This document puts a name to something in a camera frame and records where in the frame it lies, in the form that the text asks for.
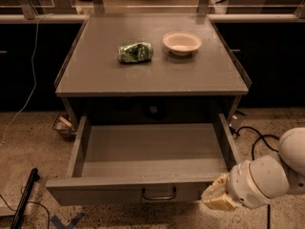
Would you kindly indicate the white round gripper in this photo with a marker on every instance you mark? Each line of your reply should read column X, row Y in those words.
column 240, row 184

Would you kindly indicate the grey top drawer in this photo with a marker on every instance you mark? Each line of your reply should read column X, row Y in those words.
column 111, row 164

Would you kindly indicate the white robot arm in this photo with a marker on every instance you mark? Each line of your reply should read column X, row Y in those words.
column 291, row 151

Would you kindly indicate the grey cabinet with top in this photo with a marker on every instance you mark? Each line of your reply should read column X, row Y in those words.
column 94, row 70

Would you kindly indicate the white paper bowl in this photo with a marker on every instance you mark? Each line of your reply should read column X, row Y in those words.
column 181, row 43

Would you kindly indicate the black bar on floor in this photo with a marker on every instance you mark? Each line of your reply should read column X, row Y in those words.
column 17, row 219

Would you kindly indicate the dark metal drawer handle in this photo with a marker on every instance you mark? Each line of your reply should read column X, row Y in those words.
column 158, row 198

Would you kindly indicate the wire basket on floor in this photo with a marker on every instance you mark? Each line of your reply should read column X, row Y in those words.
column 63, row 126

